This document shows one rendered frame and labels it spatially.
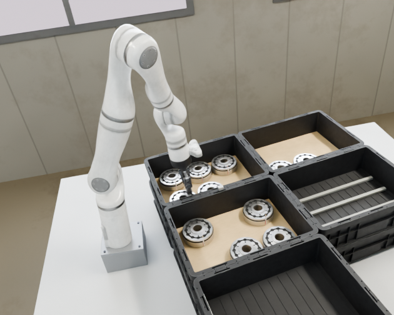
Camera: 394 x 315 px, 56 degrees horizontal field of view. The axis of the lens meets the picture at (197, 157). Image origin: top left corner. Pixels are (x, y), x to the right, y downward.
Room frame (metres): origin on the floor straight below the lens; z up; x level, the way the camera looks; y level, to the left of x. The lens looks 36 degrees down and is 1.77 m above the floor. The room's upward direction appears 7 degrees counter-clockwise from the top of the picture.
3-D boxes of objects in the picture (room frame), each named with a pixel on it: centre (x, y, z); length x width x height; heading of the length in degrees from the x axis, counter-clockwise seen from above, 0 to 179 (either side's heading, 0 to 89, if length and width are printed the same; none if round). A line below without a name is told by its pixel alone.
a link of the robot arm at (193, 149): (1.07, 0.04, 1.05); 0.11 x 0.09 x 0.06; 101
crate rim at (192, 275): (0.81, -0.10, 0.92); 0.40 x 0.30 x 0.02; 105
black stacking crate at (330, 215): (0.92, -0.49, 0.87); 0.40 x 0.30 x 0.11; 105
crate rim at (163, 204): (1.10, -0.02, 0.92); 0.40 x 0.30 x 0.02; 105
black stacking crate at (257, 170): (1.10, -0.02, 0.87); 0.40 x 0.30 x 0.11; 105
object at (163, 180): (1.15, 0.11, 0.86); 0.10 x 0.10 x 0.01
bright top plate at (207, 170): (1.17, 0.00, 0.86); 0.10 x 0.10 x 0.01
